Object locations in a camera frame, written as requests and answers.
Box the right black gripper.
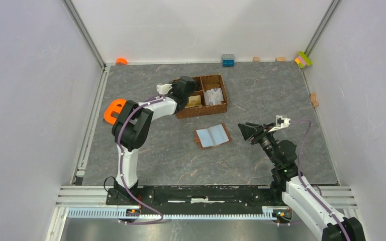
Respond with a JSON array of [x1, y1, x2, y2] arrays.
[[237, 123, 279, 166]]

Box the brown leather card holder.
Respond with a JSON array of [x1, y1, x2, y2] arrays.
[[194, 123, 232, 149]]

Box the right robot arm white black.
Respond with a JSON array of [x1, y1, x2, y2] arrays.
[[238, 116, 366, 240]]

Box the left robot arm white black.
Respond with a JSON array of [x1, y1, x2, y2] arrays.
[[112, 76, 199, 205]]

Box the gold card in basket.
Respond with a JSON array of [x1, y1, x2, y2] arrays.
[[185, 95, 203, 108]]

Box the white cards in basket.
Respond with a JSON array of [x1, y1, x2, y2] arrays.
[[204, 88, 224, 106]]

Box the brown wicker divided basket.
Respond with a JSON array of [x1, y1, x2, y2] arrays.
[[175, 74, 229, 119]]

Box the blue grey toy brick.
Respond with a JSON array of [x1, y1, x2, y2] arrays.
[[221, 54, 235, 67]]

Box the orange plastic letter toy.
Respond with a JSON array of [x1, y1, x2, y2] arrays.
[[104, 99, 127, 125]]

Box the wooden arch block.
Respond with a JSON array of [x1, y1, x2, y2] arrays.
[[310, 92, 319, 108]]

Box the green pink yellow brick stack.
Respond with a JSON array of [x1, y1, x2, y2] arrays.
[[294, 51, 313, 69]]

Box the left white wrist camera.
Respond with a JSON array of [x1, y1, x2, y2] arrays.
[[156, 83, 172, 95]]

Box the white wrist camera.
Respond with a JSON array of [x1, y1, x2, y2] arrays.
[[269, 115, 291, 132], [156, 83, 172, 95]]

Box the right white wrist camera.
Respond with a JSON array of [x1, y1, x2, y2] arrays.
[[269, 115, 291, 132]]

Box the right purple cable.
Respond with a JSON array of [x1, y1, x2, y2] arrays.
[[276, 119, 352, 241]]

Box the purple cable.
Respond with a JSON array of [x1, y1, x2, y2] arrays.
[[117, 94, 167, 226], [276, 119, 352, 241]]

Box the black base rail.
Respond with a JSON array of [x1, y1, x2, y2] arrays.
[[105, 185, 285, 216]]

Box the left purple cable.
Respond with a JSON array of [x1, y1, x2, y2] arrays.
[[117, 94, 167, 226]]

